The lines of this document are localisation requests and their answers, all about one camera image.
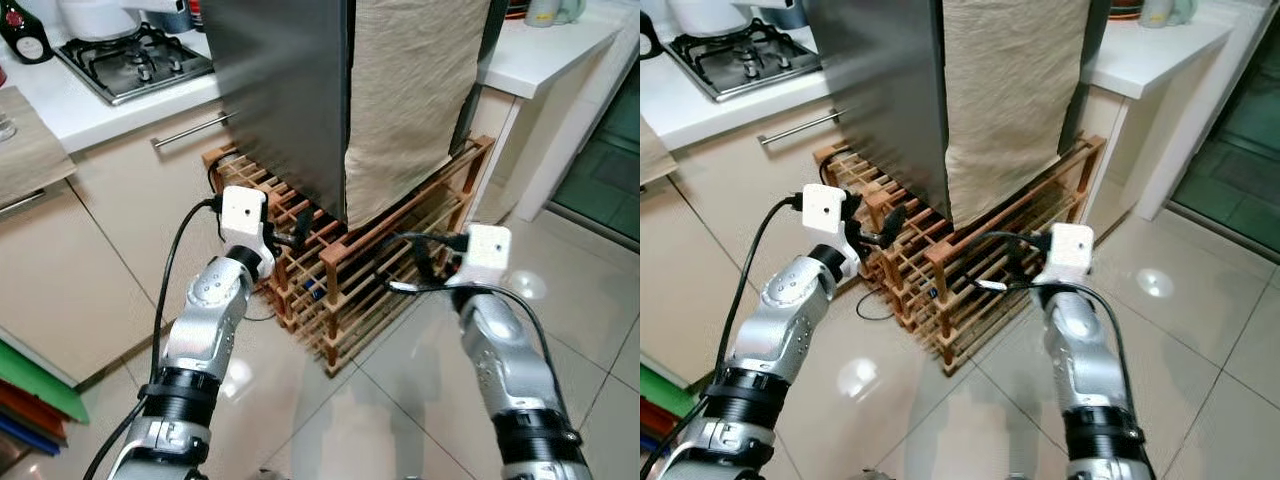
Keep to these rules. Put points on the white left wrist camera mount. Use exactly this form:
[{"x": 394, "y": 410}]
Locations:
[
  {"x": 242, "y": 212},
  {"x": 825, "y": 208}
]

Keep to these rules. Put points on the beige kitchen cabinet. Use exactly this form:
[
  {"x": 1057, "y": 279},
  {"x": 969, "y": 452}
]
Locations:
[
  {"x": 100, "y": 220},
  {"x": 720, "y": 230}
]

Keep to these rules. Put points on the beige crinkled fridge cloth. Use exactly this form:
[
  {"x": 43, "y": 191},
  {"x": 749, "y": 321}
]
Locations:
[
  {"x": 1015, "y": 100},
  {"x": 420, "y": 100}
]

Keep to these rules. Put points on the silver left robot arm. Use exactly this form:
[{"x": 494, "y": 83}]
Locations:
[
  {"x": 790, "y": 320},
  {"x": 205, "y": 320}
]

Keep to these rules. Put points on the blue flat board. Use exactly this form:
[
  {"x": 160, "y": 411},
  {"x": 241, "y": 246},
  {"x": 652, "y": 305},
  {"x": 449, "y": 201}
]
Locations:
[
  {"x": 647, "y": 435},
  {"x": 20, "y": 438}
]

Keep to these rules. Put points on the steel gas hob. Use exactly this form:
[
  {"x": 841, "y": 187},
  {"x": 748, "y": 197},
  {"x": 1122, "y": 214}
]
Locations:
[
  {"x": 130, "y": 70},
  {"x": 745, "y": 65}
]

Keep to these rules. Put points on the wooden lattice rack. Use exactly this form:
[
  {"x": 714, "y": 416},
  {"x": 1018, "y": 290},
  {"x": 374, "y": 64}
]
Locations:
[
  {"x": 331, "y": 290},
  {"x": 945, "y": 300}
]

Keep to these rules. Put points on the green flat board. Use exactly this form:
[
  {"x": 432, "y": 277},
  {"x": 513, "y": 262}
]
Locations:
[
  {"x": 40, "y": 380},
  {"x": 665, "y": 390}
]

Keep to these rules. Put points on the pale green cup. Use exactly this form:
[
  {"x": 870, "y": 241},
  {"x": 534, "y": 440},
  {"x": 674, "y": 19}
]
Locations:
[
  {"x": 552, "y": 10},
  {"x": 1168, "y": 10}
]

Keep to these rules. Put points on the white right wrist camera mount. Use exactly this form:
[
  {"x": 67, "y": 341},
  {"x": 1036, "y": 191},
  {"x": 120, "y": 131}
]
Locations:
[
  {"x": 488, "y": 248},
  {"x": 1068, "y": 248}
]

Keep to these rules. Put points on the white side counter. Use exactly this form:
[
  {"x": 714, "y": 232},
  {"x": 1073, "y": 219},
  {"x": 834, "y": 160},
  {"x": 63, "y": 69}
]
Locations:
[
  {"x": 1150, "y": 60},
  {"x": 545, "y": 55}
]

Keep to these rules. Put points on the red flat board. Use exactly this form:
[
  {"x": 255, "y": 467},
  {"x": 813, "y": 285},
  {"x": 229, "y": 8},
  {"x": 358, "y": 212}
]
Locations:
[
  {"x": 655, "y": 415},
  {"x": 30, "y": 415}
]

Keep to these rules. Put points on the beige woven table runner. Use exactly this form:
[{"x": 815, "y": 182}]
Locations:
[
  {"x": 652, "y": 155},
  {"x": 30, "y": 150}
]

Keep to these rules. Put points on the white pot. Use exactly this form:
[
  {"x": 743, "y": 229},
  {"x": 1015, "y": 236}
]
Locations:
[
  {"x": 712, "y": 14},
  {"x": 98, "y": 18}
]

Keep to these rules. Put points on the dark glass bottle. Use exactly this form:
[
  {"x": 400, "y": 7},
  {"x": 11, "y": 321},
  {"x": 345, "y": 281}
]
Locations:
[
  {"x": 25, "y": 35},
  {"x": 648, "y": 38}
]

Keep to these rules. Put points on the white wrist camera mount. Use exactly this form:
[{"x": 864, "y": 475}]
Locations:
[
  {"x": 825, "y": 208},
  {"x": 488, "y": 248},
  {"x": 1068, "y": 248},
  {"x": 242, "y": 212}
]

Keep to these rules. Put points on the dark red bowl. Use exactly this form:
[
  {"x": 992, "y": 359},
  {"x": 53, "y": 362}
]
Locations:
[
  {"x": 516, "y": 9},
  {"x": 1124, "y": 9}
]

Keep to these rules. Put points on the printed tin canister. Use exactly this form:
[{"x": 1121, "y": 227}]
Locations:
[
  {"x": 172, "y": 16},
  {"x": 785, "y": 12}
]

